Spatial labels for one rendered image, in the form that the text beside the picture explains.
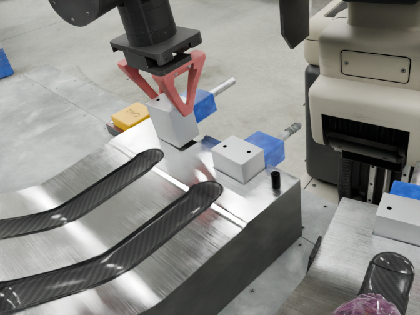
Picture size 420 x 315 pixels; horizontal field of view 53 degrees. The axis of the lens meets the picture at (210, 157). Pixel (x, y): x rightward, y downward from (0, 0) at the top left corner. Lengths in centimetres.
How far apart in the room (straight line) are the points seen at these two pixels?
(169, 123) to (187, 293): 21
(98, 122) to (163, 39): 39
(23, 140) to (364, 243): 65
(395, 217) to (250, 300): 17
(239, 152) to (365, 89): 40
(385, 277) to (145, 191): 27
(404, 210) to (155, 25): 32
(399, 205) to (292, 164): 150
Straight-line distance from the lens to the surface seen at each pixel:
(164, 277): 41
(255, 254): 47
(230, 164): 47
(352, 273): 43
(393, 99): 80
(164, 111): 52
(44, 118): 94
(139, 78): 54
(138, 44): 49
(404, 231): 46
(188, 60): 49
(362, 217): 48
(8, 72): 371
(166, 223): 46
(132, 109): 78
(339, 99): 82
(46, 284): 42
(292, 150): 203
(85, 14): 42
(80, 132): 84
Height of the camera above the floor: 119
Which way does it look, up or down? 36 degrees down
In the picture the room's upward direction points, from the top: 10 degrees counter-clockwise
